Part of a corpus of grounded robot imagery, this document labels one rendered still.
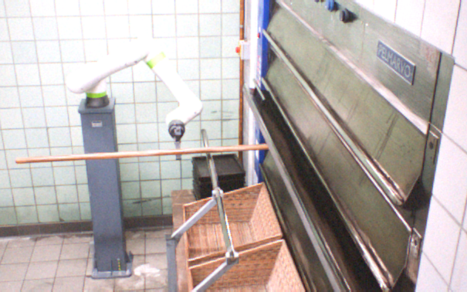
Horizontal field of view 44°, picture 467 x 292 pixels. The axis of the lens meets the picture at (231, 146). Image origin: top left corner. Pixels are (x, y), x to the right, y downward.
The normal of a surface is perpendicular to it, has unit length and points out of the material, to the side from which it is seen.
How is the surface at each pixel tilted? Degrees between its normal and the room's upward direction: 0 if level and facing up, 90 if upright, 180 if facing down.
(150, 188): 90
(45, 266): 0
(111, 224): 90
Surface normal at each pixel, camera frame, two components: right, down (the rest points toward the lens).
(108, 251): 0.11, 0.41
